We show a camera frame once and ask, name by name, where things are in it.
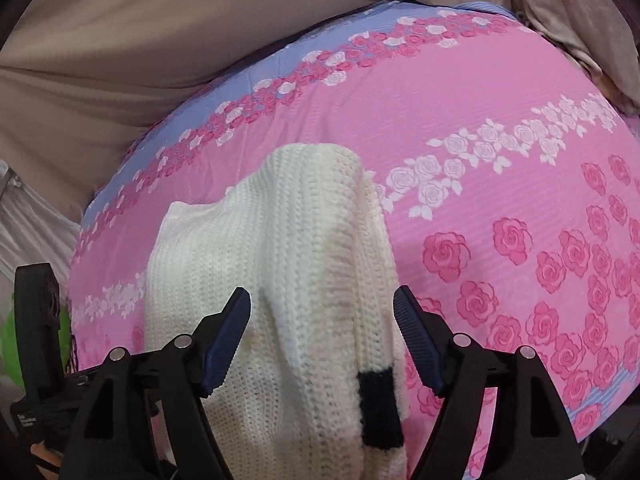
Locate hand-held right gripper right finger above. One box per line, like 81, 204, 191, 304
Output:
393, 285, 586, 480

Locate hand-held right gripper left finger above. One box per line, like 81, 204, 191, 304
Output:
60, 287, 252, 480

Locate white red black knit sweater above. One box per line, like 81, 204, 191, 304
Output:
145, 142, 413, 480

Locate person's left hand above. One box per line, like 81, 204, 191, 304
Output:
30, 442, 62, 480

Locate green plastic object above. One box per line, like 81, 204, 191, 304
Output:
0, 305, 72, 378

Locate white sheer curtain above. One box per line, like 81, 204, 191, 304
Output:
0, 160, 83, 311

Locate pink floral bed sheet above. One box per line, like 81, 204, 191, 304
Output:
70, 0, 640, 480

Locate beige backdrop cloth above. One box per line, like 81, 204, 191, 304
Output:
0, 0, 531, 223

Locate cream floral hanging cloth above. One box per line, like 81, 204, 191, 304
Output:
517, 0, 640, 116

